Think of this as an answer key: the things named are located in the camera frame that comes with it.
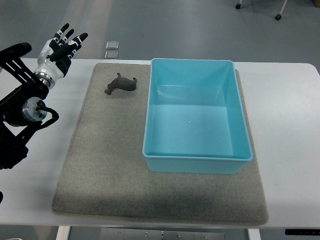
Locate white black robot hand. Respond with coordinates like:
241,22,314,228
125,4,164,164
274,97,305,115
35,23,88,80

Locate blue plastic box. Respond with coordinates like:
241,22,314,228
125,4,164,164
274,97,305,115
142,58,254,174

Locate floor socket plate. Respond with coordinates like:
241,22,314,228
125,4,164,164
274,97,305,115
104,50,119,60
105,41,120,50

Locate lower floor socket plate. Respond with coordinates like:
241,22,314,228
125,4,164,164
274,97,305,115
104,50,119,60

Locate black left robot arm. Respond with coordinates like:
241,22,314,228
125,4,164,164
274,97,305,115
0,42,59,169

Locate upper floor socket plate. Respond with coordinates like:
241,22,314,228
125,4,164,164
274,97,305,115
105,41,120,50

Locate white cart leg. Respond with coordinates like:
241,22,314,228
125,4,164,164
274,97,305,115
279,0,288,15

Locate right black caster wheel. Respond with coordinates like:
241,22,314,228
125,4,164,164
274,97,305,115
275,14,282,21

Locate grey felt mat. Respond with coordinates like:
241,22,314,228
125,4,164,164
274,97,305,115
52,63,269,226

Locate brown toy hippo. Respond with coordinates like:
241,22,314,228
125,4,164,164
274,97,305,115
104,72,137,95

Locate black table control panel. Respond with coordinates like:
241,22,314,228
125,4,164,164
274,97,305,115
285,229,320,236

